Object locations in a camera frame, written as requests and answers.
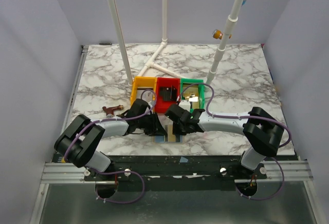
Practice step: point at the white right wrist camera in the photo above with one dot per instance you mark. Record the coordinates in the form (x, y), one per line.
(186, 105)

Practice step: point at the dark card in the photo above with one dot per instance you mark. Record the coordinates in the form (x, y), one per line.
(168, 94)

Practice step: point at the orange knob on pole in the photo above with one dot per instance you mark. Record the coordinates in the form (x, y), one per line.
(217, 34)

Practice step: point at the white left PVC pole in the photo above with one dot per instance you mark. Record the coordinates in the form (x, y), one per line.
(115, 17)

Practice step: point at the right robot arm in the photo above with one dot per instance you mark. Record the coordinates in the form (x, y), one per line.
(262, 131)

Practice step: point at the beige card holder wallet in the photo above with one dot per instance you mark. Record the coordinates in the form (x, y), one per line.
(161, 139)

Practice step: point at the yellow plastic bin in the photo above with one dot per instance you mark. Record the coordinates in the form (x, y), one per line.
(140, 84)

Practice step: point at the green plastic bin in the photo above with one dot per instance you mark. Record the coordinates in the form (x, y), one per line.
(186, 83)

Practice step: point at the red plastic bin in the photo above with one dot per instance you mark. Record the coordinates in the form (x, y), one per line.
(161, 106)

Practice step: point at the white striped card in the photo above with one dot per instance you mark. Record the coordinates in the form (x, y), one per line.
(147, 95)

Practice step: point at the black mounting rail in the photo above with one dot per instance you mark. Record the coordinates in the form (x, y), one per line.
(174, 173)

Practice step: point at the gold cards stack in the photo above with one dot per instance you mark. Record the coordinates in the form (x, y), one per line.
(192, 96)

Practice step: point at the brown small tool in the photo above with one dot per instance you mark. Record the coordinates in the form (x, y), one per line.
(110, 110)

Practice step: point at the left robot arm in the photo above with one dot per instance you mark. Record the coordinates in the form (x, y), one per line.
(78, 143)

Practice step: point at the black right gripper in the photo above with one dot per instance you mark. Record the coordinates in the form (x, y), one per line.
(180, 125)

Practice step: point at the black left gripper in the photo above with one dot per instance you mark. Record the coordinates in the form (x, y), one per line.
(153, 124)

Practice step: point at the white PVC jointed pole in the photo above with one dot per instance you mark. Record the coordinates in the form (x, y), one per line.
(229, 26)

